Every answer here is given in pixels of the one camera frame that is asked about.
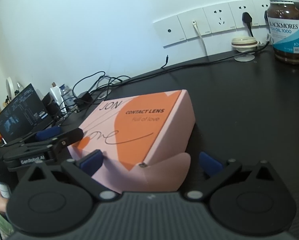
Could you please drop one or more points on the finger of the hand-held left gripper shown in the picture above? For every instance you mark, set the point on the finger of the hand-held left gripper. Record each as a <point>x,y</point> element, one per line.
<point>69,136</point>
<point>49,133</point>

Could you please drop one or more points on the black power adapter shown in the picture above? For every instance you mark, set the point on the black power adapter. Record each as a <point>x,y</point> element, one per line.
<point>83,101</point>

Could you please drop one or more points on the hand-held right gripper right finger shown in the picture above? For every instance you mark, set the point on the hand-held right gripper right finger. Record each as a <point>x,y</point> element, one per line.
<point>210,165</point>

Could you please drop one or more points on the small clear bottle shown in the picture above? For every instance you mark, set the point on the small clear bottle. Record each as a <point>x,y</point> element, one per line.
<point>66,93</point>

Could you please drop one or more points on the white tube brown cap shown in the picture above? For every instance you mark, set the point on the white tube brown cap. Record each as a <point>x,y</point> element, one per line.
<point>56,96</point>

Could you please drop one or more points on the black desktop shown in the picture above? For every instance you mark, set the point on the black desktop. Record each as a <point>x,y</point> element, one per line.
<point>239,100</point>

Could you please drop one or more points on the small black laptop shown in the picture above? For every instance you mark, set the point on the small black laptop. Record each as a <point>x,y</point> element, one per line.
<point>19,112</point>

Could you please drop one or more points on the pink cardboard box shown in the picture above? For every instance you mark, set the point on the pink cardboard box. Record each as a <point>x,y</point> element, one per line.
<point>139,125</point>

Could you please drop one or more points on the white coaxial wall plate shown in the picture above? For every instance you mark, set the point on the white coaxial wall plate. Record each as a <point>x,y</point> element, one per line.
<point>164,25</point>

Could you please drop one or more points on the brown supplement bottle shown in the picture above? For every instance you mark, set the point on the brown supplement bottle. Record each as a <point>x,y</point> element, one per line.
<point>286,35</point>

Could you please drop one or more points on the cream round holder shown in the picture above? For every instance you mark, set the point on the cream round holder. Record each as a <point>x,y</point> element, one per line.
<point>244,43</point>

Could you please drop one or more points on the black power plug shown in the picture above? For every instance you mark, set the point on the black power plug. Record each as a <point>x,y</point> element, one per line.
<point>246,18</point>

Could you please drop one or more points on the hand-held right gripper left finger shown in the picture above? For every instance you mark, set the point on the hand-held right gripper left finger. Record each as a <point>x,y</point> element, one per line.
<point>93,161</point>

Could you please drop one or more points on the round white mirror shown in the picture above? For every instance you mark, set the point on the round white mirror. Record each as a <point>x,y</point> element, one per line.
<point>9,86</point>

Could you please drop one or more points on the white network wall plate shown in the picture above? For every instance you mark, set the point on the white network wall plate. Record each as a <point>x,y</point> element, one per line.
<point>186,27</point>

